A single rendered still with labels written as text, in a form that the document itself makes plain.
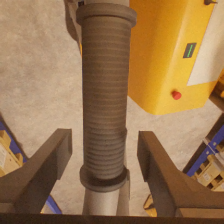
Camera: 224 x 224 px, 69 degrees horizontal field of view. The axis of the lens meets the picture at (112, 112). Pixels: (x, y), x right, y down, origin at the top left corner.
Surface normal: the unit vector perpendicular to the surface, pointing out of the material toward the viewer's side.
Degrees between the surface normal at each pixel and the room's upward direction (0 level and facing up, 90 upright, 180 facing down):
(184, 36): 14
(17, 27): 0
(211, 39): 0
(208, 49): 0
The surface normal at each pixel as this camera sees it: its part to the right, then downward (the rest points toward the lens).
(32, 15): 0.26, 0.68
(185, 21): 0.02, 0.70
